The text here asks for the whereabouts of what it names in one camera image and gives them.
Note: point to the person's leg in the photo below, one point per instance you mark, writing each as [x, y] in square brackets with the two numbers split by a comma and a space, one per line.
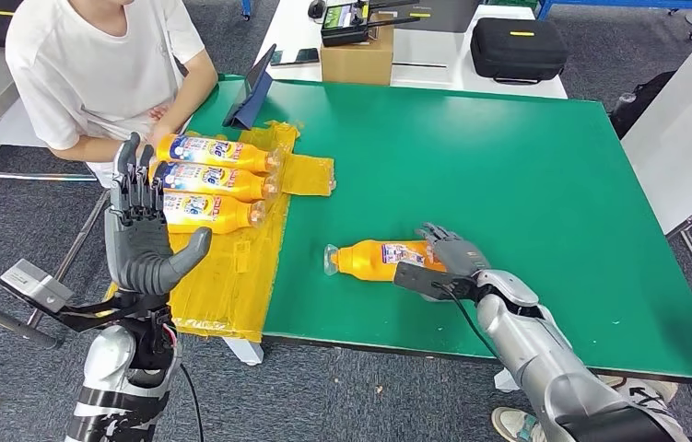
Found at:
[516, 424]

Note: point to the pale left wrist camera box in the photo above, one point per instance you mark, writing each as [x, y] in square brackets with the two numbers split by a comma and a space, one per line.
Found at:
[34, 283]

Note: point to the orange detergent bottle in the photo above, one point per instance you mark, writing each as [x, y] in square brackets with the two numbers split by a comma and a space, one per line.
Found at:
[229, 213]
[248, 183]
[364, 259]
[251, 157]

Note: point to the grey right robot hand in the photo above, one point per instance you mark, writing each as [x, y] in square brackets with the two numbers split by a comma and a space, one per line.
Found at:
[461, 256]

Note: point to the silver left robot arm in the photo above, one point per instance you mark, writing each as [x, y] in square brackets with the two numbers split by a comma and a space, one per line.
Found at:
[107, 360]

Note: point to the black smartphone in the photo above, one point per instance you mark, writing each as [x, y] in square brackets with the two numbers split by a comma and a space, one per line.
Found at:
[296, 56]

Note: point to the yellow taped cardboard mat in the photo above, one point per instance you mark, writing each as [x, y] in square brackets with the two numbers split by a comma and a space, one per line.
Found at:
[229, 287]

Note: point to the grey table with metal legs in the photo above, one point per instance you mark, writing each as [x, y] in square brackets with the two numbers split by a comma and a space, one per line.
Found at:
[675, 140]

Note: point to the black backpack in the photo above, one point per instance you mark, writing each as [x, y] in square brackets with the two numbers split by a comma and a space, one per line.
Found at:
[641, 100]

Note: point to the white table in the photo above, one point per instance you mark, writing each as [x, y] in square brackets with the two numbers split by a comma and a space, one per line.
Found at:
[437, 76]

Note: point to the white table foot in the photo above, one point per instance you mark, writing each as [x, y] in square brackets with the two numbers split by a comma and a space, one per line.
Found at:
[506, 381]
[246, 354]

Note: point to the person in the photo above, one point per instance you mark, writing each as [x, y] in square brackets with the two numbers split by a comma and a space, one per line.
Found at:
[89, 73]

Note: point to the tablet in blue case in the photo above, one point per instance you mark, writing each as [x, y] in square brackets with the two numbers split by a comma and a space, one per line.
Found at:
[253, 97]

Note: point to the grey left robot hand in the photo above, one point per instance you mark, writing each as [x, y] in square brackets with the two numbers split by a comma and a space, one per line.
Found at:
[138, 256]

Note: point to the black remote controller with antennas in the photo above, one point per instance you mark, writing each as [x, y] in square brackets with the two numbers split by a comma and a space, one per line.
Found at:
[342, 30]

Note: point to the black zipped carrying case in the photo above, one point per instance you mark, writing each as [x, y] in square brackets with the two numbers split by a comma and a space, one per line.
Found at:
[518, 52]

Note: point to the brown cardboard box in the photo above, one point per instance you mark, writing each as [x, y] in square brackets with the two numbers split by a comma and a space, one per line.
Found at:
[356, 61]

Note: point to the black computer mouse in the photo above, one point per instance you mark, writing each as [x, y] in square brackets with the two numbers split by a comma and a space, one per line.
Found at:
[316, 7]

